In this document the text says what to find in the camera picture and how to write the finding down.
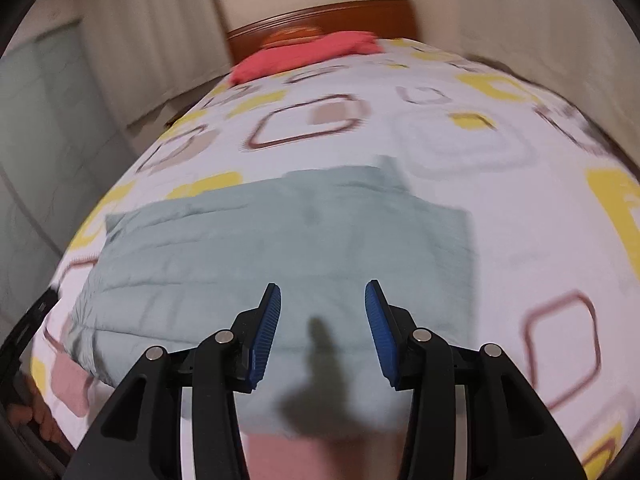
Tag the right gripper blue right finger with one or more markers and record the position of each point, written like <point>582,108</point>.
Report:
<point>391,329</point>

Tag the grey glass wardrobe door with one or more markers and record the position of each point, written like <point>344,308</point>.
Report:
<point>61,150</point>

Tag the red pillow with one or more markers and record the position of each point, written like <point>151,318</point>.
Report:
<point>276,60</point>

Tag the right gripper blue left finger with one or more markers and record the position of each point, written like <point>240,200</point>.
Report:
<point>254,331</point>

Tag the white striped curtain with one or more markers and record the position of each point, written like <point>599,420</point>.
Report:
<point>147,52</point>

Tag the mint green quilted jacket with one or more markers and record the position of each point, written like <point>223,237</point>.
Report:
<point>172,273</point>

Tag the person's left hand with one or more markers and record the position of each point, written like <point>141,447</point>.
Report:
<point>34,409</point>

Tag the brown wooden headboard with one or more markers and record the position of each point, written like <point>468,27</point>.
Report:
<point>389,19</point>

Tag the white patterned bed sheet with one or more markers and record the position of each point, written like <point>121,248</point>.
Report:
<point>554,219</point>

